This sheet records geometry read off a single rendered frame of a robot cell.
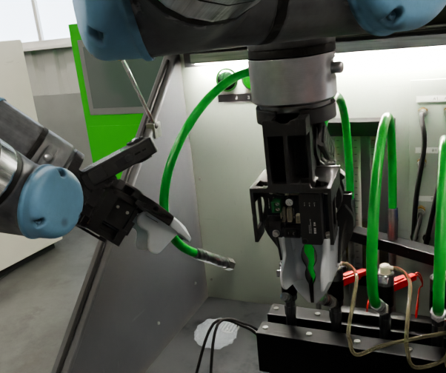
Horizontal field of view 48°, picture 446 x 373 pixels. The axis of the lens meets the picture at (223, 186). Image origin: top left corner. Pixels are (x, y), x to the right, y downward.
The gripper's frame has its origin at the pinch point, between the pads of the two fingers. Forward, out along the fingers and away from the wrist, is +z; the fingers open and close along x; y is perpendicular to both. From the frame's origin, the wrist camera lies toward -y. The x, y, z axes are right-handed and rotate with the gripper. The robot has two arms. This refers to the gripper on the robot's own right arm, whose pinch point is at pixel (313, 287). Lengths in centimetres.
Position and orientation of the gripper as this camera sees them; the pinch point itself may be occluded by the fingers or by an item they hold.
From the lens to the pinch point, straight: 55.2
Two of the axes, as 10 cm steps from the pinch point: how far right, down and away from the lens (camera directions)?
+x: 9.4, 0.0, -3.5
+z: 1.2, 9.4, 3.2
